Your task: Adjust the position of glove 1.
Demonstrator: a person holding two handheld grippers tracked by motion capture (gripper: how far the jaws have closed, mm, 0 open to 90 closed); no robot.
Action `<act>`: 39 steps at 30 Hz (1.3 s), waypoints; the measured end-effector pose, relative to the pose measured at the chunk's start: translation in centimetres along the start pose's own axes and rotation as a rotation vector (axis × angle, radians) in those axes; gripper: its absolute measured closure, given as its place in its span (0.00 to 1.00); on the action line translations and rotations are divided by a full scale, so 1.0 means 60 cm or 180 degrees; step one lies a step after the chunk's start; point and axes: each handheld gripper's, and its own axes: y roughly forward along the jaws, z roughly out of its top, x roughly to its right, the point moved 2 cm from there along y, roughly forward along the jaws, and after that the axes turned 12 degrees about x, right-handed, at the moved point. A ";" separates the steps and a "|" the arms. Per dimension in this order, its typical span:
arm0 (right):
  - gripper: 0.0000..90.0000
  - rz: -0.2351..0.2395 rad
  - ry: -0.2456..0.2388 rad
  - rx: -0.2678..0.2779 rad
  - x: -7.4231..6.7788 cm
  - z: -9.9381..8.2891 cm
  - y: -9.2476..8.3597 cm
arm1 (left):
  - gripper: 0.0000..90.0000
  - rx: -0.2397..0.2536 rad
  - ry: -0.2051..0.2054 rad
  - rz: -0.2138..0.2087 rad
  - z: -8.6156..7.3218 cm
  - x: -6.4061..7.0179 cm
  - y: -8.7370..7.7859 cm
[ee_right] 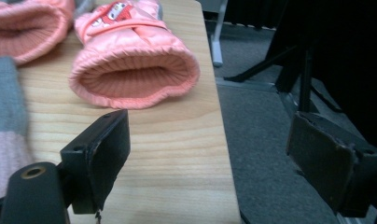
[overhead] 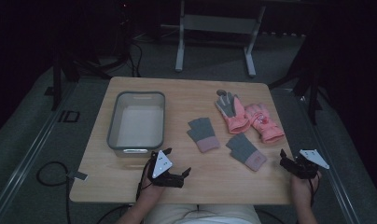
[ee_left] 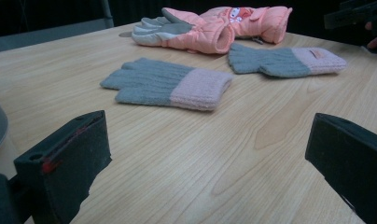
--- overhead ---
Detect pink glove with grey palm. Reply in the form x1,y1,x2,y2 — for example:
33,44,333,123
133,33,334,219
214,91,251,135

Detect pink glove with cartoon print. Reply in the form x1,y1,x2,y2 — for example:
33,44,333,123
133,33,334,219
244,103,286,145

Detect clear grey-rimmed plastic bin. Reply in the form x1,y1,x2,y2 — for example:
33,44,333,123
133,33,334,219
106,91,166,158

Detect person's left hand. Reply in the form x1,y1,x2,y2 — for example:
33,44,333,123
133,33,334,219
138,181,166,203

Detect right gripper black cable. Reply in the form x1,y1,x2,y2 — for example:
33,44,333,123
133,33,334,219
307,174,321,208

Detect black rectangular floor frame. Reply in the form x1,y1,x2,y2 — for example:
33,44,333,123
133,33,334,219
57,110,81,124

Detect person's light trousers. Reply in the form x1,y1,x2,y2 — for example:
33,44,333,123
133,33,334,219
143,203,262,224

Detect white metal stand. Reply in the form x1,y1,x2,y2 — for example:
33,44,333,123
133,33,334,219
175,0,267,78

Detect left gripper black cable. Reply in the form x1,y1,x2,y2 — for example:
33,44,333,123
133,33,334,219
96,161,153,224

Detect person's right hand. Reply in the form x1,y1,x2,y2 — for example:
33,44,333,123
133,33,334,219
290,172,323,202

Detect black cables behind table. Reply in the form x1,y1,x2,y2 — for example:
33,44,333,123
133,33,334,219
127,36,145,78

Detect black floor cable loop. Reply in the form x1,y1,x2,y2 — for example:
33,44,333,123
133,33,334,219
36,161,73,224

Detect black tripod stand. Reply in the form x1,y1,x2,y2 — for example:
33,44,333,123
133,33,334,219
45,46,132,111
269,31,334,125

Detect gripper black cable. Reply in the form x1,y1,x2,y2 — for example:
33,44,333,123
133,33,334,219
96,161,153,224
307,174,321,208

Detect grey glove with pink cuff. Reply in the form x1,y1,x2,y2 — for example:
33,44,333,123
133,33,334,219
186,117,221,154
225,133,268,172

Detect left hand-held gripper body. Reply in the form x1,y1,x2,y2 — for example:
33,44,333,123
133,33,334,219
147,150,185,189

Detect metal floor rail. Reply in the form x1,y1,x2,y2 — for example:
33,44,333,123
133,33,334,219
0,83,77,224
297,92,362,224

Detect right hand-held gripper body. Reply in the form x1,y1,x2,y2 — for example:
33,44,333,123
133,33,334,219
279,148,330,180

